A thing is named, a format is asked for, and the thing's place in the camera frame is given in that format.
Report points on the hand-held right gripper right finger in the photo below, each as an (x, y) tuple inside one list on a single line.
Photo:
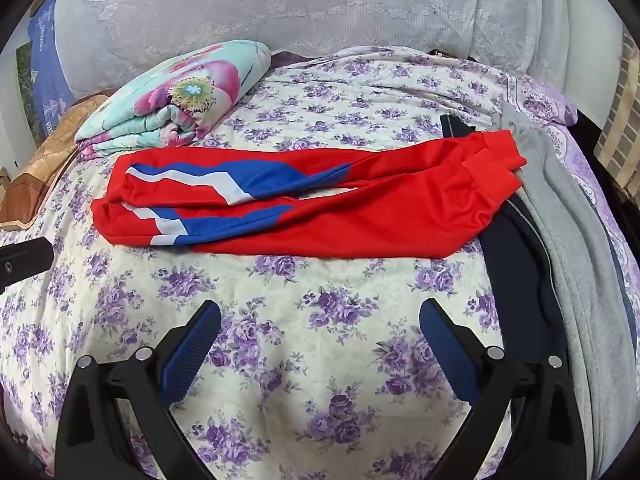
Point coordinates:
[(450, 350)]

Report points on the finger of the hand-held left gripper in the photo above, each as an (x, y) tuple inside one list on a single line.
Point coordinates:
[(22, 262)]

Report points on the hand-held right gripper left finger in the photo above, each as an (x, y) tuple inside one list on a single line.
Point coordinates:
[(192, 345)]

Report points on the red pants with blue stripes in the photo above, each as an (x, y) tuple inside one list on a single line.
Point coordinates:
[(375, 200)]

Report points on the dark navy garment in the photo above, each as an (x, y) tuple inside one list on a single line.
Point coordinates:
[(515, 270)]

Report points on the brown orange pillow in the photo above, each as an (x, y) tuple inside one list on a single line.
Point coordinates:
[(45, 160)]

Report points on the purple floral bed sheet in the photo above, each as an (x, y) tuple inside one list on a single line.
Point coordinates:
[(300, 310)]

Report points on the grey fleece garment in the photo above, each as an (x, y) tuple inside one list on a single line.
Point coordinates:
[(565, 260)]

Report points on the blue printed cloth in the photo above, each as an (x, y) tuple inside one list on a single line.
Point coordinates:
[(47, 70)]

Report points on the folded teal pink floral quilt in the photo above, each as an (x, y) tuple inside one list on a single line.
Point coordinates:
[(200, 90)]

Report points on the dark purple cloth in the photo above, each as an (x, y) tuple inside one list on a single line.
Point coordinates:
[(287, 58)]

